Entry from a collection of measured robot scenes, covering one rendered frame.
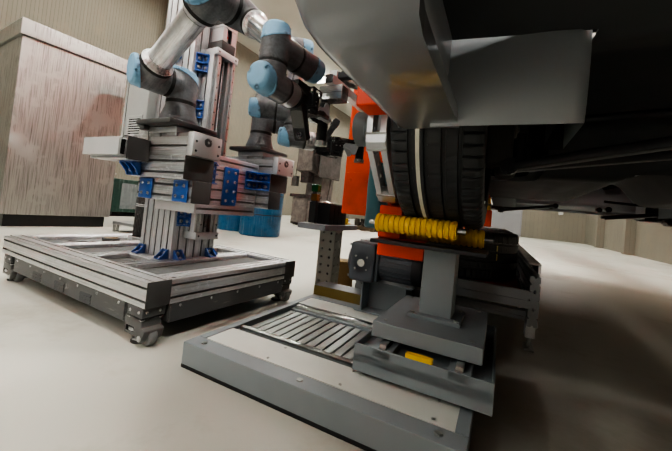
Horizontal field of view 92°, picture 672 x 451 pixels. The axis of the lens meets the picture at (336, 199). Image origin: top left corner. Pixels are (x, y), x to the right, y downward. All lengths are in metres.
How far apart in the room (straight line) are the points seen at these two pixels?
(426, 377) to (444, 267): 0.33
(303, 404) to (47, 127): 4.49
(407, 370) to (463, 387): 0.14
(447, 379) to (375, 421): 0.21
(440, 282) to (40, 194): 4.54
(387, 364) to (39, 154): 4.53
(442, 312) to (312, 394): 0.46
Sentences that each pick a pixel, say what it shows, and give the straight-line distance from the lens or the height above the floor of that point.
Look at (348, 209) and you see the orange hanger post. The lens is 1.71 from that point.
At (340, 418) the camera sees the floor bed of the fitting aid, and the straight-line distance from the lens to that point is 0.93.
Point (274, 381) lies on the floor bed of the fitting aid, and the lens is 1.00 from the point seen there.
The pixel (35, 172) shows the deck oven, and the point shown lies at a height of 0.61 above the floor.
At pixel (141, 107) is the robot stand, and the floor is 0.95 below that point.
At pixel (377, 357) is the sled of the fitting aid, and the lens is 1.00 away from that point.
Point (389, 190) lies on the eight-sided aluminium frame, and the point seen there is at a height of 0.61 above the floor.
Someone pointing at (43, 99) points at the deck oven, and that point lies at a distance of 5.03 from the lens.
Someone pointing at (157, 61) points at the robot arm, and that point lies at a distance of 1.43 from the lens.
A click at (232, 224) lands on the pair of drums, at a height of 0.11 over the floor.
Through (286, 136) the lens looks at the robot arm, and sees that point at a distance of 1.33.
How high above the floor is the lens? 0.54
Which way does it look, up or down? 2 degrees up
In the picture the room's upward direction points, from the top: 6 degrees clockwise
